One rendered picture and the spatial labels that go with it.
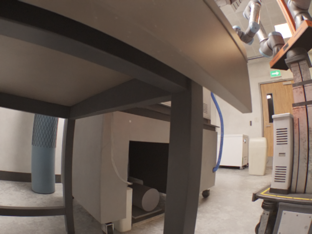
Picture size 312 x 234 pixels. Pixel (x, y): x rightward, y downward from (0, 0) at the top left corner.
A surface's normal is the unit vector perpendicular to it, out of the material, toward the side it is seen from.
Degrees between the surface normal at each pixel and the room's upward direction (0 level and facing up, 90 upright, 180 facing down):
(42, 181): 90
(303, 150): 90
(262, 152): 93
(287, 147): 90
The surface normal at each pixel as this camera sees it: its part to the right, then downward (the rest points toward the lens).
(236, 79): 0.72, -0.07
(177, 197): -0.69, -0.15
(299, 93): -0.85, -0.13
